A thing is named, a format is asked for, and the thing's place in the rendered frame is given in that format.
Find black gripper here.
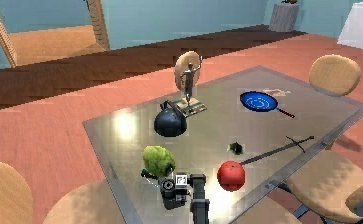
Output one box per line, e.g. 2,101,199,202
140,161,190,211

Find white cloth-covered furniture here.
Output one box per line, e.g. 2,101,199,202
336,1,363,52

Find small dark green lump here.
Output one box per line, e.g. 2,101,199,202
226,141,245,156

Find black round kettle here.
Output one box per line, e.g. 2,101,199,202
153,100,189,138

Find green lettuce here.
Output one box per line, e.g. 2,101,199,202
142,145,177,178

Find glass dining table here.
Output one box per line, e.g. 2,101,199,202
82,65,363,224

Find grey figure statue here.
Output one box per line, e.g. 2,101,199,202
173,55,209,118

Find red tomato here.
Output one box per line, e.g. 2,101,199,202
216,160,247,193

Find blue frying pan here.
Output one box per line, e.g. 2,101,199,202
239,90,296,120

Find brown wooden door frame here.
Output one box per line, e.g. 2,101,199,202
0,0,111,69

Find grey round pedestal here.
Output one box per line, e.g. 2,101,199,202
268,2,301,34

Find black long sword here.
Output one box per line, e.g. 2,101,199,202
239,135,315,166

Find tan round-backed chair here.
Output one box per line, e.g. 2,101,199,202
174,50,204,92
234,195,303,224
308,54,362,97
0,161,123,224
284,149,363,224

